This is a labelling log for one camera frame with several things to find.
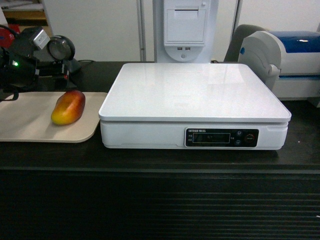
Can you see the red fire extinguisher box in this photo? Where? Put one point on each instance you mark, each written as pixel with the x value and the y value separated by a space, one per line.
pixel 6 38

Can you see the white receipt printer kiosk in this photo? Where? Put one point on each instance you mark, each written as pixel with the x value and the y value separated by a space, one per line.
pixel 184 30

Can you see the black checkout counter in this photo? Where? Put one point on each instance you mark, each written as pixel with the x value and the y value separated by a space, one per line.
pixel 85 191

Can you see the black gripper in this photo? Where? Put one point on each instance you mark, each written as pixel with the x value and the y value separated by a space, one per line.
pixel 56 76

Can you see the beige plastic tray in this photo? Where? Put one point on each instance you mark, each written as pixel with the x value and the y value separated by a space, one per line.
pixel 28 119

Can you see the white blue label printer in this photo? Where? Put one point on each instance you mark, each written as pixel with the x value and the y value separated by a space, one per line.
pixel 287 62

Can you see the black barcode scanner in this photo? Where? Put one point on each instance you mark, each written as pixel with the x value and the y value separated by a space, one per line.
pixel 62 49

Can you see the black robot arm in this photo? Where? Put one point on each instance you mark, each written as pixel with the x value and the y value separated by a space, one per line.
pixel 33 54

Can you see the white checkout scale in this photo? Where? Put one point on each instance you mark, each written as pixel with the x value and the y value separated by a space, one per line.
pixel 221 106

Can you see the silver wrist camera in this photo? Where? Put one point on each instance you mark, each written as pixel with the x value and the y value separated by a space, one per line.
pixel 41 38

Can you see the red yellow mango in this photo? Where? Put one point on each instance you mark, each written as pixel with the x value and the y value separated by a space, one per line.
pixel 69 108

